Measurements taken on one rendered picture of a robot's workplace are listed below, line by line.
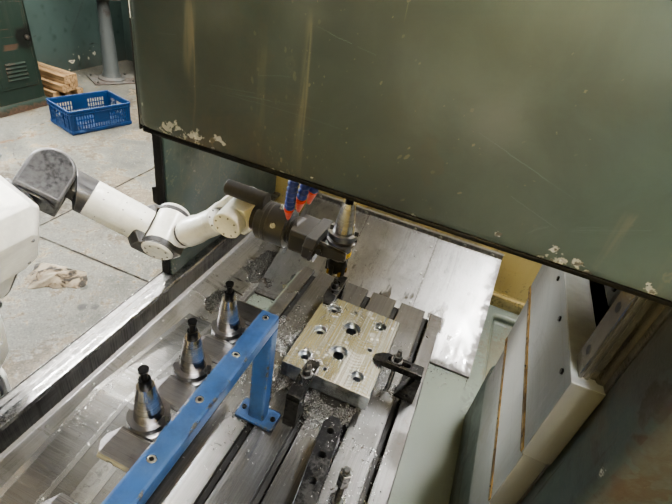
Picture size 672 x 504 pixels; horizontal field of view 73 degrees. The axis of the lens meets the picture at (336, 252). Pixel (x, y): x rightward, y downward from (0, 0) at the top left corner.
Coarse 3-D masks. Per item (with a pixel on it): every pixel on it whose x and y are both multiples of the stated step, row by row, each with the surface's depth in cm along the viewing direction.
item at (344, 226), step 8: (344, 200) 89; (344, 208) 88; (352, 208) 88; (344, 216) 89; (352, 216) 89; (336, 224) 91; (344, 224) 90; (352, 224) 90; (336, 232) 91; (344, 232) 91; (352, 232) 91
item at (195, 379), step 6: (180, 354) 79; (210, 360) 79; (174, 366) 77; (210, 366) 79; (174, 372) 77; (180, 372) 76; (204, 372) 77; (180, 378) 76; (186, 378) 76; (192, 378) 76; (198, 378) 76; (204, 378) 78; (198, 384) 77
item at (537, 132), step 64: (192, 0) 46; (256, 0) 44; (320, 0) 42; (384, 0) 40; (448, 0) 38; (512, 0) 36; (576, 0) 35; (640, 0) 33; (192, 64) 50; (256, 64) 47; (320, 64) 44; (384, 64) 42; (448, 64) 40; (512, 64) 38; (576, 64) 37; (640, 64) 35; (192, 128) 54; (256, 128) 51; (320, 128) 48; (384, 128) 45; (448, 128) 43; (512, 128) 41; (576, 128) 39; (640, 128) 37; (384, 192) 49; (448, 192) 46; (512, 192) 44; (576, 192) 42; (640, 192) 40; (576, 256) 45; (640, 256) 42
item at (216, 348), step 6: (204, 336) 85; (210, 336) 85; (204, 342) 83; (210, 342) 84; (216, 342) 84; (222, 342) 84; (228, 342) 84; (204, 348) 82; (210, 348) 83; (216, 348) 83; (222, 348) 83; (228, 348) 83; (210, 354) 81; (216, 354) 82; (222, 354) 82; (216, 360) 81
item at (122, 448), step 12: (120, 432) 67; (132, 432) 67; (108, 444) 65; (120, 444) 66; (132, 444) 66; (144, 444) 66; (96, 456) 64; (108, 456) 64; (120, 456) 64; (132, 456) 65; (120, 468) 63
